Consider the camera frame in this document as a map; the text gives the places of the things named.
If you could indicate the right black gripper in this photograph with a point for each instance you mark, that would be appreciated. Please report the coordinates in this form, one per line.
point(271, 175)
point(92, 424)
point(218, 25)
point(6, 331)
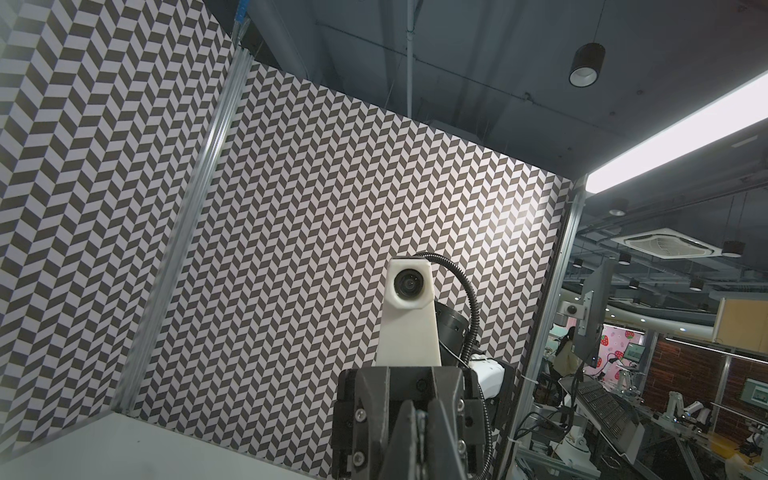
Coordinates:
point(367, 405)

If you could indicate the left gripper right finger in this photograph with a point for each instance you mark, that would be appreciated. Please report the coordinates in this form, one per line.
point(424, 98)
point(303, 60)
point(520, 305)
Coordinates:
point(444, 461)

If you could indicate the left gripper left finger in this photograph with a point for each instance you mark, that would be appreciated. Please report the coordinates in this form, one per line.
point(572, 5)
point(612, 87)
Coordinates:
point(401, 458)

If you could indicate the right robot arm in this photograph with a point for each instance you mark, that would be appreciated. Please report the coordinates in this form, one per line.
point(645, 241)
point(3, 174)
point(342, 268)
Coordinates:
point(458, 322)

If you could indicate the ceiling air conditioner vent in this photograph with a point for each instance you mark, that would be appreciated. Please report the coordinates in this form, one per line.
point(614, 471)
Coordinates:
point(668, 244)

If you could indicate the black pendant lamp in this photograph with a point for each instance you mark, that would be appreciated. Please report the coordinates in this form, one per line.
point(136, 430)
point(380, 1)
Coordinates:
point(586, 65)

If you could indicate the ceiling light strip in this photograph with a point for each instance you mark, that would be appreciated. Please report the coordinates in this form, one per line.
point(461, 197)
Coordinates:
point(729, 114)

